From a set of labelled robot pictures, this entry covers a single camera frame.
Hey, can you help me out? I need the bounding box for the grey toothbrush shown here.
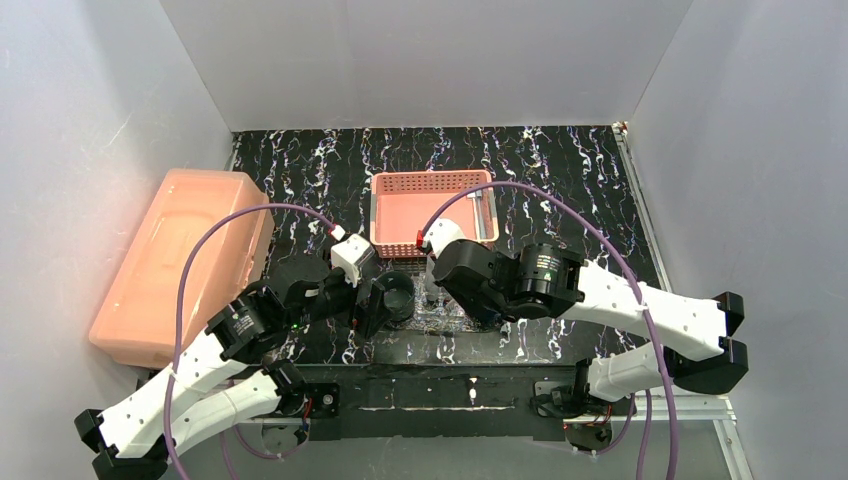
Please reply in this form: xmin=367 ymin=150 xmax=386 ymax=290
xmin=466 ymin=189 xmax=497 ymax=242

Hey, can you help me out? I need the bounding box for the dark green mug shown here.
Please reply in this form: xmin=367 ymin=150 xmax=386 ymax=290
xmin=378 ymin=271 xmax=415 ymax=323

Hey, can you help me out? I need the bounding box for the clear textured oval tray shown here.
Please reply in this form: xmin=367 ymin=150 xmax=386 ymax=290
xmin=388 ymin=272 xmax=505 ymax=333

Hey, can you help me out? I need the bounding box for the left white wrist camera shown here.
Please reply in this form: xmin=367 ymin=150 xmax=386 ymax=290
xmin=330 ymin=224 xmax=375 ymax=287

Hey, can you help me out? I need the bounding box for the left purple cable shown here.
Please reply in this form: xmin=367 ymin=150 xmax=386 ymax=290
xmin=162 ymin=201 xmax=346 ymax=480

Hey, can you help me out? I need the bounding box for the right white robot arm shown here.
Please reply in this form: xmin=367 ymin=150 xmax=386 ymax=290
xmin=433 ymin=239 xmax=749 ymax=402

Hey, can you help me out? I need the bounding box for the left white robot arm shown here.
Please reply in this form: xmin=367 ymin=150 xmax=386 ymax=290
xmin=74 ymin=254 xmax=384 ymax=479

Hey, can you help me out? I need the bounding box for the aluminium frame rail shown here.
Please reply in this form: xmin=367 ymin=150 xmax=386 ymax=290
xmin=131 ymin=374 xmax=738 ymax=425

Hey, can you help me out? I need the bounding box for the white toothpaste tube blue cap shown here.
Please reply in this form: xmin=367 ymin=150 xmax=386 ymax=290
xmin=423 ymin=274 xmax=441 ymax=310

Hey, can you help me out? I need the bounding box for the pink perforated plastic basket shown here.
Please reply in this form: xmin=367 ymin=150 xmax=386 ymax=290
xmin=369 ymin=169 xmax=500 ymax=259

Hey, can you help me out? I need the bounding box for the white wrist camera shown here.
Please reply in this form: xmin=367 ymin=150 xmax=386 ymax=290
xmin=330 ymin=224 xmax=375 ymax=287
xmin=416 ymin=218 xmax=467 ymax=258

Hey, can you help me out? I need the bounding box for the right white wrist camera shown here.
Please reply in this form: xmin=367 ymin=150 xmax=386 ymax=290
xmin=416 ymin=218 xmax=467 ymax=258

